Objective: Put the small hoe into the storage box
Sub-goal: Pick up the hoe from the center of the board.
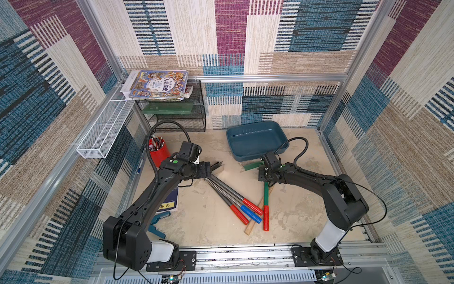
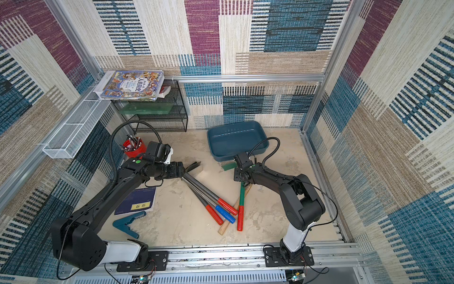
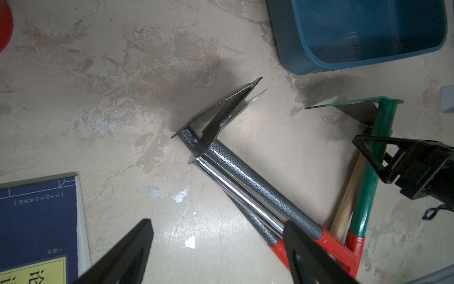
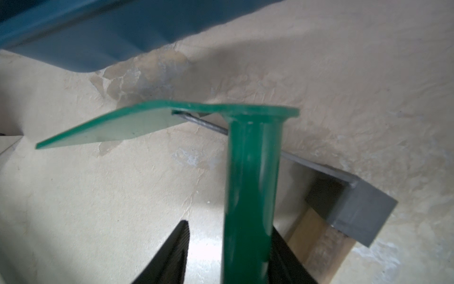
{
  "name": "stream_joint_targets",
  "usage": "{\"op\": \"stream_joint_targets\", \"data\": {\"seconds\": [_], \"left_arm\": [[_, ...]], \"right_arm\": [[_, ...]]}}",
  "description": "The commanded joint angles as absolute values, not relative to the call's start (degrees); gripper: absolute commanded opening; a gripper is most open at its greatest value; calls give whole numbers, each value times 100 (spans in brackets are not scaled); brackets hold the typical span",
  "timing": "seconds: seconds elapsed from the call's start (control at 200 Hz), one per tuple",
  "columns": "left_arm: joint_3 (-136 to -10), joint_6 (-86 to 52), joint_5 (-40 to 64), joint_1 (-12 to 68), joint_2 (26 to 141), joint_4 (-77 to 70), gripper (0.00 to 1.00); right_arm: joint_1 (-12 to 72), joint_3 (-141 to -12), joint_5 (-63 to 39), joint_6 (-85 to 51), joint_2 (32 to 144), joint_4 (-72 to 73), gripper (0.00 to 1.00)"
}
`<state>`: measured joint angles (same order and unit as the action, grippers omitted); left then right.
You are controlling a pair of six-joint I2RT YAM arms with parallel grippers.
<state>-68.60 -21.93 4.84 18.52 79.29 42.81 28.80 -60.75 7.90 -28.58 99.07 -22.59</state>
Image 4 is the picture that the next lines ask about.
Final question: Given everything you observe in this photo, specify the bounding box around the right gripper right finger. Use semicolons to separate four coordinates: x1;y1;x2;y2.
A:
268;228;317;284

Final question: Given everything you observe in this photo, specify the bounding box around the teal plastic storage box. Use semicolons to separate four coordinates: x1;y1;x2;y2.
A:
1;0;268;72

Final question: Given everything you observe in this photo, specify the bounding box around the wooden handle dark hoe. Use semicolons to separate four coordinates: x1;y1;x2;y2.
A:
181;113;397;284

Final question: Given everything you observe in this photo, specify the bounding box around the green hoe red grip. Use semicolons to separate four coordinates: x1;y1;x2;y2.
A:
36;101;300;284

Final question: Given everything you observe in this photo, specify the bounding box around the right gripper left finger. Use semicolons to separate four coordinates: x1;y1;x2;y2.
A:
132;220;190;284

